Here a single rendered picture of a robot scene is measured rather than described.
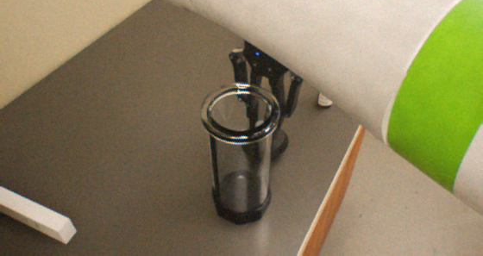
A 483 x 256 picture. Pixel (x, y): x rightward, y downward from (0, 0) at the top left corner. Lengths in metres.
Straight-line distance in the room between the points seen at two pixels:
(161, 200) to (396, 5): 0.58
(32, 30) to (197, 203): 0.57
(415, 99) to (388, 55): 0.03
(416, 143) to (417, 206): 1.75
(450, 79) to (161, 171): 0.63
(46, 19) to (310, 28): 0.86
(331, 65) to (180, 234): 0.50
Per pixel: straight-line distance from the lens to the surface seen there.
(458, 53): 0.22
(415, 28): 0.24
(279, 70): 0.64
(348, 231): 1.82
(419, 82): 0.23
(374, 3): 0.26
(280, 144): 0.76
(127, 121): 0.89
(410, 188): 2.03
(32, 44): 1.06
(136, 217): 0.74
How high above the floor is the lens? 1.55
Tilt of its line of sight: 45 degrees down
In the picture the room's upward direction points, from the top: straight up
